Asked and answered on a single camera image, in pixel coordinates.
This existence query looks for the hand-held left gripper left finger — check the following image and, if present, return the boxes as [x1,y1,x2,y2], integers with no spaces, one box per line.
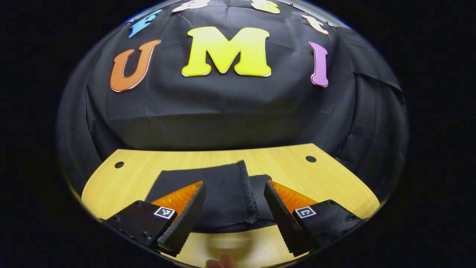
[103,181,207,258]

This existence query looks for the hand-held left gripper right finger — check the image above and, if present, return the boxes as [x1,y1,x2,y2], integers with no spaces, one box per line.
[263,179,367,258]

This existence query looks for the dark jeans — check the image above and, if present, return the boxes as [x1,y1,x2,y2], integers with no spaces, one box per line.
[144,160,278,234]

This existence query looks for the black backdrop cloth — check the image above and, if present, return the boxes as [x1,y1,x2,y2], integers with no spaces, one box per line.
[56,0,410,201]

